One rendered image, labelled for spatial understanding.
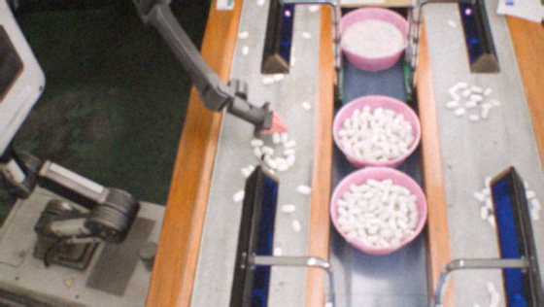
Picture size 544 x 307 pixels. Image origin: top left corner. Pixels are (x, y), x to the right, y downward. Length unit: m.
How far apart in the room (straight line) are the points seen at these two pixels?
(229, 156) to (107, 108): 1.44
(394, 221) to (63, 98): 2.15
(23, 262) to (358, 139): 1.22
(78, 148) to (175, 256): 1.51
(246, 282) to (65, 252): 0.99
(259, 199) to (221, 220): 0.44
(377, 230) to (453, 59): 0.72
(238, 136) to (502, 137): 0.82
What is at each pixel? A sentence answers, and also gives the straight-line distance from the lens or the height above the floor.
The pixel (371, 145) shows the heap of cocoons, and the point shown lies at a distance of 1.84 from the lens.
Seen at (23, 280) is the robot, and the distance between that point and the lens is 2.17.
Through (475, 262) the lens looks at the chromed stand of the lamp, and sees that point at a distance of 1.22.
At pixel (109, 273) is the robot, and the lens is 2.05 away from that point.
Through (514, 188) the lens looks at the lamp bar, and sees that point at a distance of 1.35.
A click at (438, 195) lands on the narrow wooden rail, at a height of 0.77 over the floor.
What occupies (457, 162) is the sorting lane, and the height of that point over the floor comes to 0.74.
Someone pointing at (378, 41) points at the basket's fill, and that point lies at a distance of 2.17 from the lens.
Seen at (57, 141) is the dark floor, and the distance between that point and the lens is 3.16.
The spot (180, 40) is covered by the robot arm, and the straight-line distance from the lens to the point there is 1.83.
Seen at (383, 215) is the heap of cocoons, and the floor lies 0.75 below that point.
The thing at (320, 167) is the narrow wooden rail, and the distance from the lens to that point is 1.76.
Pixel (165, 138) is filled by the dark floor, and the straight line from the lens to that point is 2.95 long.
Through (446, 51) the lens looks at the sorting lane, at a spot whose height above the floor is 0.74.
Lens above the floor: 2.19
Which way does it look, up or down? 52 degrees down
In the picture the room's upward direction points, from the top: 10 degrees counter-clockwise
